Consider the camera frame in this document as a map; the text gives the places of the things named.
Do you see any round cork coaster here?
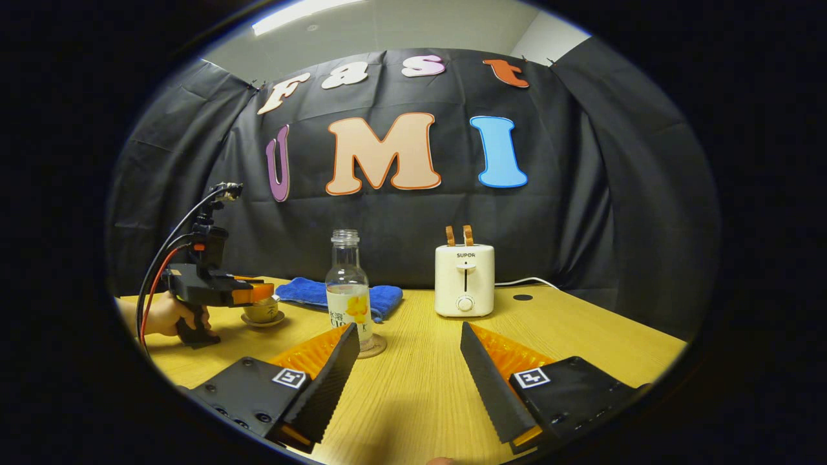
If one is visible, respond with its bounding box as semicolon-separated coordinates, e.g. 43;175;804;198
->
357;334;388;360

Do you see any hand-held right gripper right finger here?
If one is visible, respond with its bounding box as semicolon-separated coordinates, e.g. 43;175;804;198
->
460;322;651;455

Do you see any clear water bottle yellow label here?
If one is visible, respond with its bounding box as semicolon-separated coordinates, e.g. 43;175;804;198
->
325;229;374;353

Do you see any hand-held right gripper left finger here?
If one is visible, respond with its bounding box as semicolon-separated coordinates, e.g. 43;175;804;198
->
187;323;361;453

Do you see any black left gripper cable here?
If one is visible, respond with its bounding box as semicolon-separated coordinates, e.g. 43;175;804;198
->
134;187;224;349

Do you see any red left gripper cable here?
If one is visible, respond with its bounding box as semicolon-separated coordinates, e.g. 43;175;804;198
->
139;244;194;336

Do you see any cream ceramic teacup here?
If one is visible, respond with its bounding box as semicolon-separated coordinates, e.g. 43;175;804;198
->
243;297;280;324

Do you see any white toaster cable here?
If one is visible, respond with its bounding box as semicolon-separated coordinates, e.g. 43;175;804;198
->
494;276;560;291

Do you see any blue folded towel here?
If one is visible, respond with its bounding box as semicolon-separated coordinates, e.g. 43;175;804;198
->
276;277;404;322

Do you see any cream teacup saucer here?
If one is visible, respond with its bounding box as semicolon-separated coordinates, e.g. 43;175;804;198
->
241;311;286;329

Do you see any white toaster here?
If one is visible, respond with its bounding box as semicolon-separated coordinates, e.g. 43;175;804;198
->
434;243;496;318

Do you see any black backdrop cloth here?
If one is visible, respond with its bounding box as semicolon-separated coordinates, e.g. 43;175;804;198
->
105;36;721;340

